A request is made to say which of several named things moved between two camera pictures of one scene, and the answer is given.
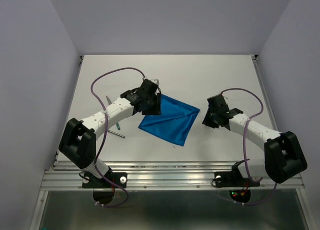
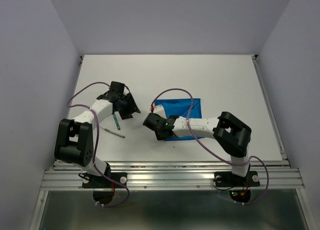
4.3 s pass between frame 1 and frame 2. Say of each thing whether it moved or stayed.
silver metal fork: stayed
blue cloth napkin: moved
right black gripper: moved
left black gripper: moved
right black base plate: stayed
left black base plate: stayed
